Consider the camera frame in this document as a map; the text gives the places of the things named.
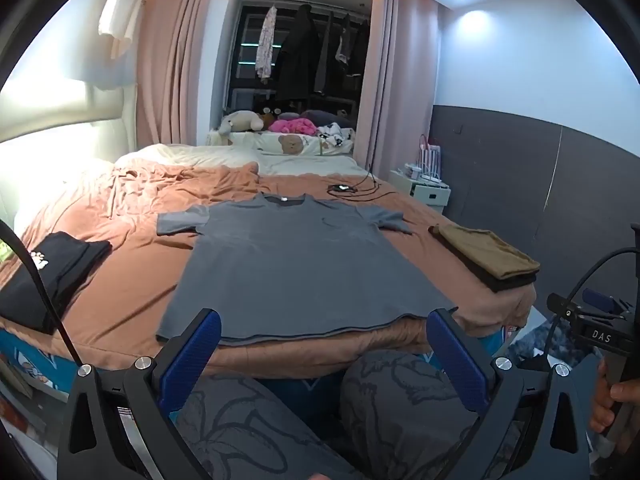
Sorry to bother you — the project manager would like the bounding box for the person's right hand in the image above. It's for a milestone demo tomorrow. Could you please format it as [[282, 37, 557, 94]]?
[[589, 357, 640, 436]]

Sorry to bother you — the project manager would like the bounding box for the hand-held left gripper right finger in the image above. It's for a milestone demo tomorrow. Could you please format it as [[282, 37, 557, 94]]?
[[426, 307, 591, 480]]

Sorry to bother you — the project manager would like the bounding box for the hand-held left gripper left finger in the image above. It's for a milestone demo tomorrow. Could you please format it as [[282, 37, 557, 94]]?
[[59, 307, 223, 480]]

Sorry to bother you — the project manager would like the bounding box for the blue printed bed sheet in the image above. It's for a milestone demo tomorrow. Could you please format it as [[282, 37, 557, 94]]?
[[0, 327, 76, 403]]

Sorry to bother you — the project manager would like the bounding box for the pink cloth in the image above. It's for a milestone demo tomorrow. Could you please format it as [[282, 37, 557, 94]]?
[[272, 117, 318, 136]]

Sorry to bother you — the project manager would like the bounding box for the cream bed sheet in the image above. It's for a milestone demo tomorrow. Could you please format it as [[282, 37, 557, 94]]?
[[115, 142, 371, 178]]

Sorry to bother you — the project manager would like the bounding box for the black device with cable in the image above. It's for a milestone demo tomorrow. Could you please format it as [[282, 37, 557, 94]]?
[[327, 165, 386, 200]]

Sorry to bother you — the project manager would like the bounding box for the striped gift bag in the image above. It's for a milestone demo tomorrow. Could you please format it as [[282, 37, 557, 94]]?
[[419, 134, 443, 181]]

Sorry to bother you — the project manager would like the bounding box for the cream plush toy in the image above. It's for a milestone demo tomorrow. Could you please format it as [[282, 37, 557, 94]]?
[[218, 110, 266, 136]]

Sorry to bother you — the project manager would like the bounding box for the person's right leg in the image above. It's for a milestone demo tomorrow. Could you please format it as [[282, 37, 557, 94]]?
[[340, 350, 506, 480]]

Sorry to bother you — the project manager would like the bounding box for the black hanging coat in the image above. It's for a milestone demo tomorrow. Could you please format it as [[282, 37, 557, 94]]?
[[276, 4, 323, 103]]

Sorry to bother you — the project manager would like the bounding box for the person's leg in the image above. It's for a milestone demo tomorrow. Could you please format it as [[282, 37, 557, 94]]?
[[170, 375, 361, 480], [340, 350, 506, 480]]

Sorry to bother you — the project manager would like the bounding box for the white hanging garment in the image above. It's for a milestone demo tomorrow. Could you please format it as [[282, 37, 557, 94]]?
[[97, 0, 151, 58]]

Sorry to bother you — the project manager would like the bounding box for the cream padded headboard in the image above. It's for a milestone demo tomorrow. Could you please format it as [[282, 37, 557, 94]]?
[[0, 80, 138, 221]]

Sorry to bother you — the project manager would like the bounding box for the dark hanging garment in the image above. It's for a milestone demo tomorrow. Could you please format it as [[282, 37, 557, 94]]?
[[334, 15, 371, 78]]

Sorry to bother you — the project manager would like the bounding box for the hand-held gripper black cable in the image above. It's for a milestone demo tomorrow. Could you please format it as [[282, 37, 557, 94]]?
[[0, 219, 86, 367], [545, 246, 638, 361]]

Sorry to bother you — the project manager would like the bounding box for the pink curtain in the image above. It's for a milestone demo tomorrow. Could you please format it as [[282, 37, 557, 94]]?
[[352, 0, 441, 171], [136, 0, 241, 147]]

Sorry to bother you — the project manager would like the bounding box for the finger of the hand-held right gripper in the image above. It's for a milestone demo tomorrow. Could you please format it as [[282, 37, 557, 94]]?
[[581, 287, 621, 312], [546, 294, 626, 322]]

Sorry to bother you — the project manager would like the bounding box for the person's left leg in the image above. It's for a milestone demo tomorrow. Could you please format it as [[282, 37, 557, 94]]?
[[170, 375, 361, 480]]

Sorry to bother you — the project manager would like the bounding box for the floral hanging garment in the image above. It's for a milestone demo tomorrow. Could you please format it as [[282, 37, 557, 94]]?
[[255, 5, 277, 81]]

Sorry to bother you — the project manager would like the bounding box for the olive folded garment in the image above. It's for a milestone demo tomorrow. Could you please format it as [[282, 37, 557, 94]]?
[[429, 223, 542, 281]]

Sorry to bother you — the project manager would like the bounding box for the left hand-held gripper black cable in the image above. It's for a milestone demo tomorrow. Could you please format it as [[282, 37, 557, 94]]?
[[0, 219, 86, 367]]

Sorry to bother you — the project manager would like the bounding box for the black and white printed cloth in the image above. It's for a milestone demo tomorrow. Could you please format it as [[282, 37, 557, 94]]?
[[317, 122, 351, 151]]

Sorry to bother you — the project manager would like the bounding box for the right hand-held gripper black cable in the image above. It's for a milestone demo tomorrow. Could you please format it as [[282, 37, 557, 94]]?
[[545, 246, 638, 361]]

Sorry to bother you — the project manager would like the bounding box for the grey t-shirt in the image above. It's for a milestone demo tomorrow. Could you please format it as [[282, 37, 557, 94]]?
[[156, 192, 458, 347]]

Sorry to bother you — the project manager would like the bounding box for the white nightstand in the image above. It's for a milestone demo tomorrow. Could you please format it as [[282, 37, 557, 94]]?
[[389, 167, 451, 213]]

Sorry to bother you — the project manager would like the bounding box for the orange-brown blanket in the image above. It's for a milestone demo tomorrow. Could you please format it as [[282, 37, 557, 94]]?
[[0, 162, 538, 378]]

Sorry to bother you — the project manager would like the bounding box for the bear-printed cream duvet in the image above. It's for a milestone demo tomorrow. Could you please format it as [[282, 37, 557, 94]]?
[[207, 130, 356, 156]]

